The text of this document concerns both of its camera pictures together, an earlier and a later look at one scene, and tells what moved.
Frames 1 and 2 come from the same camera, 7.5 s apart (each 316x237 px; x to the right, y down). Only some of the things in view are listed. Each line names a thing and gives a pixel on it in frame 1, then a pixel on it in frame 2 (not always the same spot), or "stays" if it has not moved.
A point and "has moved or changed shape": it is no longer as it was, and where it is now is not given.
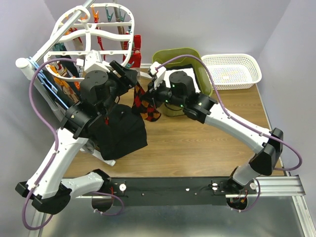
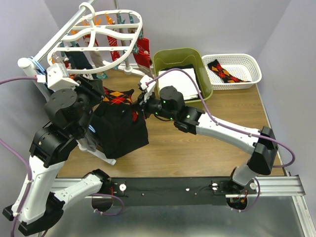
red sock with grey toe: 136,54 to 142,58
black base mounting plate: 172,191 stays
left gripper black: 130,77 to 97,94
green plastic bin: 203,79 stays
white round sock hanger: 87,40 has moved or changed shape
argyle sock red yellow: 143,107 has moved or changed shape
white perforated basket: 234,71 stays
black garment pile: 120,131 stays
